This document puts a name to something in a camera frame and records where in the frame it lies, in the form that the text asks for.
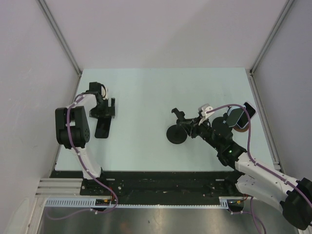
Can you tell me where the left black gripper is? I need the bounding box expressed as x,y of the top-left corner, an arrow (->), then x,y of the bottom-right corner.
90,97 -> 115,119

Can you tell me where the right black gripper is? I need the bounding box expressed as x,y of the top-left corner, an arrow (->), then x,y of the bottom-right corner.
181,115 -> 221,151

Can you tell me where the black phone stand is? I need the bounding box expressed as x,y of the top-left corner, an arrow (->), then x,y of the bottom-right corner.
212,113 -> 236,136
166,108 -> 188,144

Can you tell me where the black smartphone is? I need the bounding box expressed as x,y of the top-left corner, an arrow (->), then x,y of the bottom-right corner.
95,117 -> 112,139

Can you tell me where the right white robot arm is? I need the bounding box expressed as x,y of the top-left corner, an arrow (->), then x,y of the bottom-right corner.
177,117 -> 312,230

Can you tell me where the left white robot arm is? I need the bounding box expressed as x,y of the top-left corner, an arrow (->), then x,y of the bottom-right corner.
55,82 -> 116,195

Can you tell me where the brown round stand base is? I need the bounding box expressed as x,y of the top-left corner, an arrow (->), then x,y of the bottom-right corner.
233,125 -> 249,133

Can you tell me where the black-screen blue-edged phone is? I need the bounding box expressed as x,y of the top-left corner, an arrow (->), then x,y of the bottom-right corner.
236,101 -> 257,129

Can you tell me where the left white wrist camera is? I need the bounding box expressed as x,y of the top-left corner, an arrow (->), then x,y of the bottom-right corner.
101,84 -> 108,100

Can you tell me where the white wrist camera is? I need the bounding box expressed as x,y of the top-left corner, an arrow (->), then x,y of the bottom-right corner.
101,84 -> 108,100
198,103 -> 215,125

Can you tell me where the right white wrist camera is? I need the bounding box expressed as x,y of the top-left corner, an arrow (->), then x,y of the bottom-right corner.
198,103 -> 215,125

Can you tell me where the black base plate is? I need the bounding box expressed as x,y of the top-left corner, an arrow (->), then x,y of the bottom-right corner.
80,170 -> 254,205

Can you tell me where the grey slotted cable duct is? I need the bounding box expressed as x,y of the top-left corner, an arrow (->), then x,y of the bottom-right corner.
45,197 -> 243,209

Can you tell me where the left aluminium frame post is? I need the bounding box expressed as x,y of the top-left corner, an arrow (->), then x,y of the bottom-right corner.
36,0 -> 82,76

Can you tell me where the aluminium frame post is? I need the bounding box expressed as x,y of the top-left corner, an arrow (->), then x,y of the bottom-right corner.
250,0 -> 297,74
36,0 -> 82,76

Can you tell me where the right aluminium frame post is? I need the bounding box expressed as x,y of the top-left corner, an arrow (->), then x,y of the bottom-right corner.
250,0 -> 297,74

